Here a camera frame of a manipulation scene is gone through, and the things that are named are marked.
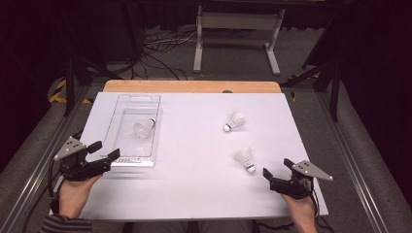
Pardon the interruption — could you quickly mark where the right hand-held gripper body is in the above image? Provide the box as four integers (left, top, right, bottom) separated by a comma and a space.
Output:
269, 160, 334, 201

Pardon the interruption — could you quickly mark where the white table board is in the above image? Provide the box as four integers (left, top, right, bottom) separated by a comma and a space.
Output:
48, 91, 329, 221

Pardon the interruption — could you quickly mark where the clear plastic bin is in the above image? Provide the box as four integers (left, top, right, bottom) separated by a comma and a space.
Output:
99, 93, 163, 168

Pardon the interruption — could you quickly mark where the person's right hand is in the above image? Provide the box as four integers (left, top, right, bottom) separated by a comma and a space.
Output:
281, 193, 317, 226

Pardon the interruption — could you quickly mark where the person's left hand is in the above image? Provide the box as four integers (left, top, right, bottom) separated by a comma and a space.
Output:
57, 175, 101, 219

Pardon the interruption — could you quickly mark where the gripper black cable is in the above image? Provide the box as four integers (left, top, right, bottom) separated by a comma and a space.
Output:
47, 159, 66, 213
258, 188, 326, 231

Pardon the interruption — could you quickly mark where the grey metal floor rail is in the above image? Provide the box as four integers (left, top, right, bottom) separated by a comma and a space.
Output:
0, 86, 95, 233
315, 91, 390, 233

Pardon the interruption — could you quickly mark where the black metal stand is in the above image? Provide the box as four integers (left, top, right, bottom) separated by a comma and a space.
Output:
62, 54, 124, 117
280, 57, 341, 123

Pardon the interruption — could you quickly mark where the white feather shuttlecock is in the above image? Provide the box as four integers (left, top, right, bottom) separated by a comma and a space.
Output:
133, 117, 157, 140
223, 111, 247, 133
233, 146, 257, 175

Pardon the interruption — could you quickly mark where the black floor cable bundle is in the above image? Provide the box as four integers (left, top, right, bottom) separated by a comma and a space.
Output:
130, 27, 198, 82

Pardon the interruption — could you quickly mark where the white metal stand frame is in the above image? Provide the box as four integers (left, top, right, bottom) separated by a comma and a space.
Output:
192, 4, 286, 77

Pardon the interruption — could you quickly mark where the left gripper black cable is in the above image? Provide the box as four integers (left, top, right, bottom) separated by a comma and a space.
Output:
47, 159, 66, 213

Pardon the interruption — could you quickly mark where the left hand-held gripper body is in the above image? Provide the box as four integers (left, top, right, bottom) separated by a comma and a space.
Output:
52, 136, 113, 183

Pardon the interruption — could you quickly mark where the yellow black floor tape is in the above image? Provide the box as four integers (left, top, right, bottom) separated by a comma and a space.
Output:
48, 79, 93, 105

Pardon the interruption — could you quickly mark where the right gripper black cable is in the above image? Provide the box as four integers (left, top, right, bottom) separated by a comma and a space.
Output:
258, 188, 326, 231

